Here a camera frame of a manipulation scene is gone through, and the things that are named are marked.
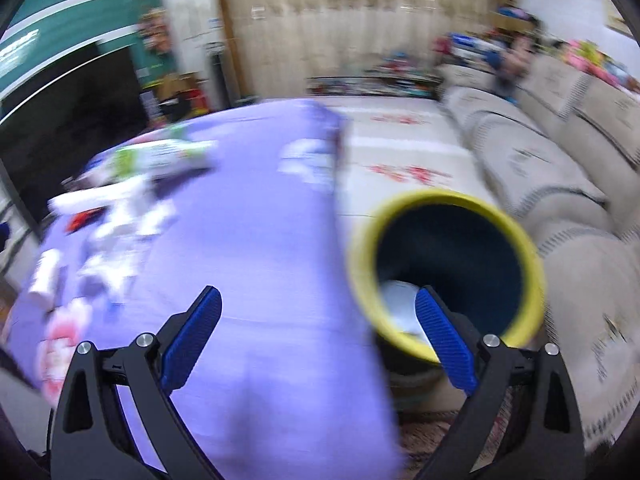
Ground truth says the white small bottle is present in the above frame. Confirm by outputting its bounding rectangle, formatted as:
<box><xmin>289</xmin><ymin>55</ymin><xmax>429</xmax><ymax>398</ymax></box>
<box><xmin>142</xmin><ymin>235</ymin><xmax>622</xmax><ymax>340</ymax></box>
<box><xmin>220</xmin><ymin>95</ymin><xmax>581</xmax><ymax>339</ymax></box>
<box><xmin>30</xmin><ymin>250</ymin><xmax>61</xmax><ymax>306</ymax></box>

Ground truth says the purple floral tablecloth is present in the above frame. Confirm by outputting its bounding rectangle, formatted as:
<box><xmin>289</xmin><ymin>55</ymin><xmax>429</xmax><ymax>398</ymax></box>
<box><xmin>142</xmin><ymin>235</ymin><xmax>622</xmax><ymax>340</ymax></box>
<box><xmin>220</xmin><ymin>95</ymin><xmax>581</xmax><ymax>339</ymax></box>
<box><xmin>7</xmin><ymin>99</ymin><xmax>406</xmax><ymax>480</ymax></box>

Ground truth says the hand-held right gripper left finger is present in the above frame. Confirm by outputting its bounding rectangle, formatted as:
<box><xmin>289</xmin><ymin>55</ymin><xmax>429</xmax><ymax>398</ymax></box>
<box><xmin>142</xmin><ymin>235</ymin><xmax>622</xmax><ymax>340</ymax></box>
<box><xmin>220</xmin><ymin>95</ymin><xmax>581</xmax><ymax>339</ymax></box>
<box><xmin>47</xmin><ymin>285</ymin><xmax>226</xmax><ymax>480</ymax></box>

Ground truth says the black tower fan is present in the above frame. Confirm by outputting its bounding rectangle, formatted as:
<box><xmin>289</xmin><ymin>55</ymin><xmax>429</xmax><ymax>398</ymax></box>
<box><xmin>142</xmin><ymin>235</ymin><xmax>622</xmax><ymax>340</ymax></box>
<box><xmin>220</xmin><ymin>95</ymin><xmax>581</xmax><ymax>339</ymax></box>
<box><xmin>210</xmin><ymin>52</ymin><xmax>227</xmax><ymax>111</ymax></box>

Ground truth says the white floral floor mat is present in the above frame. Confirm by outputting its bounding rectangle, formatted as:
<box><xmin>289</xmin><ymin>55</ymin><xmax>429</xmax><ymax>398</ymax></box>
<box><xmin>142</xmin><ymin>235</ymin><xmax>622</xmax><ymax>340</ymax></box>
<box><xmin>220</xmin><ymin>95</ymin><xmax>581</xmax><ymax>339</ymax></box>
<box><xmin>320</xmin><ymin>97</ymin><xmax>501</xmax><ymax>241</ymax></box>

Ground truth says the beige patterned curtain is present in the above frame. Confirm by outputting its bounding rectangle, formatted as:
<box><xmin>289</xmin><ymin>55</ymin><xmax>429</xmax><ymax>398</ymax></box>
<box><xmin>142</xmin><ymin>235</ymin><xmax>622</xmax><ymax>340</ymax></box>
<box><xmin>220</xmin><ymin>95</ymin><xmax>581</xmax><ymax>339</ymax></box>
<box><xmin>215</xmin><ymin>0</ymin><xmax>493</xmax><ymax>101</ymax></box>

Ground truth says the yellow-rimmed dark trash bin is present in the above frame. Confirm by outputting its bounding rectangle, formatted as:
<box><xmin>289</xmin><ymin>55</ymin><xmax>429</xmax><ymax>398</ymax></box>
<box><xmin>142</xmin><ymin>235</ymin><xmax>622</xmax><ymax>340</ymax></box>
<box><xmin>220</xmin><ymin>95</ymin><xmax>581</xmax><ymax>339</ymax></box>
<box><xmin>347</xmin><ymin>191</ymin><xmax>547</xmax><ymax>403</ymax></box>

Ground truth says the open cardboard box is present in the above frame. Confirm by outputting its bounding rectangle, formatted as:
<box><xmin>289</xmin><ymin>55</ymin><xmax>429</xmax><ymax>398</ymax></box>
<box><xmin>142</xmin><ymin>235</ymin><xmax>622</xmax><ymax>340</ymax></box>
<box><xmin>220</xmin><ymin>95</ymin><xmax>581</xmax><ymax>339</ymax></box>
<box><xmin>142</xmin><ymin>75</ymin><xmax>211</xmax><ymax>121</ymax></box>

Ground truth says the pile of plush toys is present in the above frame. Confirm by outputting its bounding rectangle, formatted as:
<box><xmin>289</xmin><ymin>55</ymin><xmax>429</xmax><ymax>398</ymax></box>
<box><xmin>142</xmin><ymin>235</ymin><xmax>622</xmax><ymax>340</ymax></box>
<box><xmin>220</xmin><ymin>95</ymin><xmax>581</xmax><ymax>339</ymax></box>
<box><xmin>560</xmin><ymin>40</ymin><xmax>640</xmax><ymax>91</ymax></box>

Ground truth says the red packet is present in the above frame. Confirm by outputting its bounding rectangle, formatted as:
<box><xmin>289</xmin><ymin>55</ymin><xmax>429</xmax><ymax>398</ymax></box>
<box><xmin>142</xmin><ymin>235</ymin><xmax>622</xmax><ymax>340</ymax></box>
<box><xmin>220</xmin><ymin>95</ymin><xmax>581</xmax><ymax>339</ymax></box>
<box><xmin>67</xmin><ymin>212</ymin><xmax>105</xmax><ymax>233</ymax></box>

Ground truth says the row of books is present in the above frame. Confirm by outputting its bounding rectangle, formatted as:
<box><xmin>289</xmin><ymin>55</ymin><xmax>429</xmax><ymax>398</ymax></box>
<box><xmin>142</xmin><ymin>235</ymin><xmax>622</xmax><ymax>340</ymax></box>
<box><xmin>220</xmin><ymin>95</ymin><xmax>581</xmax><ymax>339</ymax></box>
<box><xmin>307</xmin><ymin>72</ymin><xmax>441</xmax><ymax>98</ymax></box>

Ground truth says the white tube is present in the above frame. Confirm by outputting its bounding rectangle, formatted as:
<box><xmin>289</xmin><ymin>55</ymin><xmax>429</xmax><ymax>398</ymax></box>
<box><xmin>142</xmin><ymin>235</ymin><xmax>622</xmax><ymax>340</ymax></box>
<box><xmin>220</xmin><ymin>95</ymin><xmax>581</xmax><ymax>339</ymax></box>
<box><xmin>50</xmin><ymin>182</ymin><xmax>146</xmax><ymax>213</ymax></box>

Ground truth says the artificial flower bunch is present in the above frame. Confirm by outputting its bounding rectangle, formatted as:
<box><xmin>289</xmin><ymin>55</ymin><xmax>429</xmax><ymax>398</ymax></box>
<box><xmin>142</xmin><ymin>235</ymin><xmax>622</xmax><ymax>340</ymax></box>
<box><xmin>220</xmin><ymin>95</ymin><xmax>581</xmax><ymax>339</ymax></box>
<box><xmin>140</xmin><ymin>10</ymin><xmax>175</xmax><ymax>63</ymax></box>

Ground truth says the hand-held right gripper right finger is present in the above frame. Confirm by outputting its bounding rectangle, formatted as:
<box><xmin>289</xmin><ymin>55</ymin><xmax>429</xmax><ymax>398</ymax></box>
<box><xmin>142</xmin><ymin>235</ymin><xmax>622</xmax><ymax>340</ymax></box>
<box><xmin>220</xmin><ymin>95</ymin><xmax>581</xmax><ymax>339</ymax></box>
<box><xmin>414</xmin><ymin>285</ymin><xmax>586</xmax><ymax>480</ymax></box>

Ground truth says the beige sofa with houndstooth trim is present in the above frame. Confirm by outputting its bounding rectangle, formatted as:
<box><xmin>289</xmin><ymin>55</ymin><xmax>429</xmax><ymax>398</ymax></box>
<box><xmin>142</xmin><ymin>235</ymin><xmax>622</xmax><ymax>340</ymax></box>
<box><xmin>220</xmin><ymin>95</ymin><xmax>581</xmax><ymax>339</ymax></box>
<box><xmin>435</xmin><ymin>52</ymin><xmax>640</xmax><ymax>461</ymax></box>

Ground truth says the green and white package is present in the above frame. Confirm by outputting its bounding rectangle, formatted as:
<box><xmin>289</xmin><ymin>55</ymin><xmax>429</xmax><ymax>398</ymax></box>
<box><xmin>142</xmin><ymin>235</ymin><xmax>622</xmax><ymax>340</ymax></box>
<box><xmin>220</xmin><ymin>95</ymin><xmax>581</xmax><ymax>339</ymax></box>
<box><xmin>112</xmin><ymin>139</ymin><xmax>218</xmax><ymax>178</ymax></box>

